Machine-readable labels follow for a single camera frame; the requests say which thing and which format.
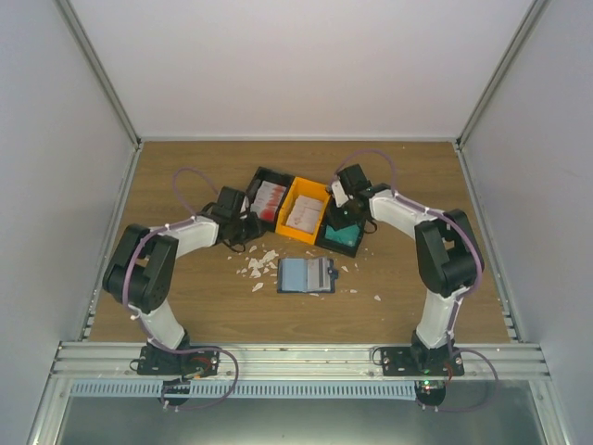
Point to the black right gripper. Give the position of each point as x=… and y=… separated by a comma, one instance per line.
x=337, y=222

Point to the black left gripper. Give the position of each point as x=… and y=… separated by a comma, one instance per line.
x=258, y=229

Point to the blue card holder wallet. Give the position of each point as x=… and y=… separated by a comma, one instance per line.
x=292, y=276

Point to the white blossom VIP card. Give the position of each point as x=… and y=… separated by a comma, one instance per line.
x=318, y=276

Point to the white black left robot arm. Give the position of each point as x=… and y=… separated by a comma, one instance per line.
x=139, y=273

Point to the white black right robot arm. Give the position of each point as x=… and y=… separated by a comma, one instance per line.
x=449, y=261

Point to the teal card stack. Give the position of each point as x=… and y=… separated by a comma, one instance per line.
x=347, y=236

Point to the red white card stack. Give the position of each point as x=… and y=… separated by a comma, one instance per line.
x=267, y=200

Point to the black right card bin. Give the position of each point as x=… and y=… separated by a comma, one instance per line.
x=321, y=242

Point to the yellow middle card bin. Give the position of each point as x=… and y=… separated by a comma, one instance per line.
x=302, y=187

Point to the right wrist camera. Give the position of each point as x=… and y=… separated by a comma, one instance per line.
x=338, y=193

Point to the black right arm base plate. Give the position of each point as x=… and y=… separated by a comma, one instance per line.
x=403, y=361

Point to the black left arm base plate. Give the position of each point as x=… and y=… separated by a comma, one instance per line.
x=155, y=361

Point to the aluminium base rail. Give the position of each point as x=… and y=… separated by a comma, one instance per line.
x=512, y=361

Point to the grey slotted cable duct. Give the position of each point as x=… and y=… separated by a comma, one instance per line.
x=365, y=390

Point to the aluminium corner post right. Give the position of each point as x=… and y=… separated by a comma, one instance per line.
x=513, y=49

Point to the aluminium corner post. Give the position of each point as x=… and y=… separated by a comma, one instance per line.
x=83, y=41
x=513, y=49

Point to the aluminium corner post left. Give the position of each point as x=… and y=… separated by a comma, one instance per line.
x=83, y=41

